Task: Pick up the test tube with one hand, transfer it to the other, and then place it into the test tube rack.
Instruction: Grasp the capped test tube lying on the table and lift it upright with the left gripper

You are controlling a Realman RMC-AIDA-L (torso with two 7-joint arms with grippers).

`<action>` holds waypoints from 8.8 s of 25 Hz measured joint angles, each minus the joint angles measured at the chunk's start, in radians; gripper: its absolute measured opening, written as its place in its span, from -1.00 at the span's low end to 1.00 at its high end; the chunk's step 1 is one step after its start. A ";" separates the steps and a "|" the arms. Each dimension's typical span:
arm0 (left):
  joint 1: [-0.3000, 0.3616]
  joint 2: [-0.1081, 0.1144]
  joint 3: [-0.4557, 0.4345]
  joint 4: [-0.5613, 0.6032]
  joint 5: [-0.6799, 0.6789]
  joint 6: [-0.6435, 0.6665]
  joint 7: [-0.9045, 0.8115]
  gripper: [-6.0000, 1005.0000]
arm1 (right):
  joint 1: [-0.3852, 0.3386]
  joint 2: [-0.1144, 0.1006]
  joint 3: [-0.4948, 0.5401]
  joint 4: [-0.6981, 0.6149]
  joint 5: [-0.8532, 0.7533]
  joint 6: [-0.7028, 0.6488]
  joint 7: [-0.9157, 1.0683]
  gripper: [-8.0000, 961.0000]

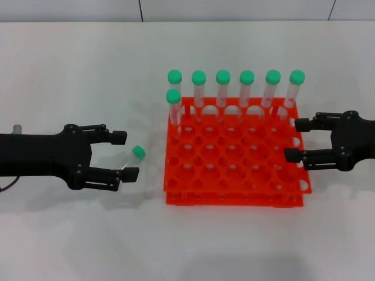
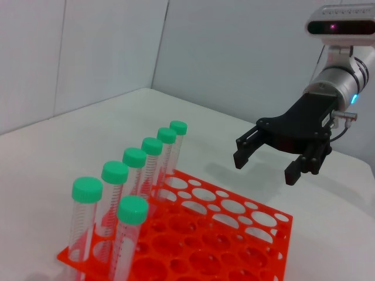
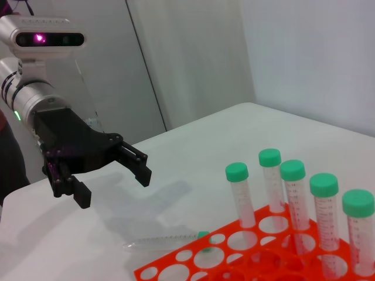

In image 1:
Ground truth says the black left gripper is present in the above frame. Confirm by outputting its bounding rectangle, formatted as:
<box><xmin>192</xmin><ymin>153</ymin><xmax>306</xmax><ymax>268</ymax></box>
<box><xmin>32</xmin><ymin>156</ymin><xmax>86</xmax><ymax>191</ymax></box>
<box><xmin>0</xmin><ymin>124</ymin><xmax>139</xmax><ymax>193</ymax></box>

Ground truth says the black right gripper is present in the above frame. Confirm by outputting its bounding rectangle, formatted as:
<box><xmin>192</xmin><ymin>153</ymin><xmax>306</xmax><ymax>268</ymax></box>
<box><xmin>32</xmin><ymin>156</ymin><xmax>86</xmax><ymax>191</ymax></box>
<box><xmin>284</xmin><ymin>110</ymin><xmax>375</xmax><ymax>172</ymax></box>

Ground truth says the green capped clear test tube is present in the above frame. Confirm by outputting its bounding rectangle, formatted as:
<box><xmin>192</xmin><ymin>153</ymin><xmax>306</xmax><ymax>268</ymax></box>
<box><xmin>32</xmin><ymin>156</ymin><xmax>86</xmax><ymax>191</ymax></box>
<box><xmin>239</xmin><ymin>70</ymin><xmax>255</xmax><ymax>121</ymax></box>
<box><xmin>167</xmin><ymin>69</ymin><xmax>184</xmax><ymax>100</ymax></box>
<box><xmin>261</xmin><ymin>70</ymin><xmax>282</xmax><ymax>119</ymax></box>
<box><xmin>216</xmin><ymin>69</ymin><xmax>231</xmax><ymax>122</ymax></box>
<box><xmin>192</xmin><ymin>70</ymin><xmax>207</xmax><ymax>124</ymax></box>
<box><xmin>165</xmin><ymin>89</ymin><xmax>183</xmax><ymax>138</ymax></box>
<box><xmin>115</xmin><ymin>145</ymin><xmax>146</xmax><ymax>172</ymax></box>
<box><xmin>282</xmin><ymin>70</ymin><xmax>306</xmax><ymax>118</ymax></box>

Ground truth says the orange plastic test tube rack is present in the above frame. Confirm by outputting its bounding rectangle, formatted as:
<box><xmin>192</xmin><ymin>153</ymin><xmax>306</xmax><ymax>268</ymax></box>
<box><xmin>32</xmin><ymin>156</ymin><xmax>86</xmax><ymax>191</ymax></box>
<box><xmin>163</xmin><ymin>96</ymin><xmax>313</xmax><ymax>208</ymax></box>

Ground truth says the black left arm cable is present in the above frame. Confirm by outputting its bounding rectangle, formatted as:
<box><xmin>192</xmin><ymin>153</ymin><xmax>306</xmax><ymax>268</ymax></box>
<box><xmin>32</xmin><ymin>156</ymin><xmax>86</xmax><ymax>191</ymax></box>
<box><xmin>0</xmin><ymin>177</ymin><xmax>19</xmax><ymax>193</ymax></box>

